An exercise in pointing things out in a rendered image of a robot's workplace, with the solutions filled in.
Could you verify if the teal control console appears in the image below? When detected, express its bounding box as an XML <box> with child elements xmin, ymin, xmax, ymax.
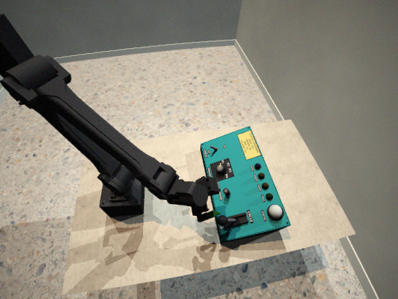
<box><xmin>200</xmin><ymin>126</ymin><xmax>291</xmax><ymax>243</ymax></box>

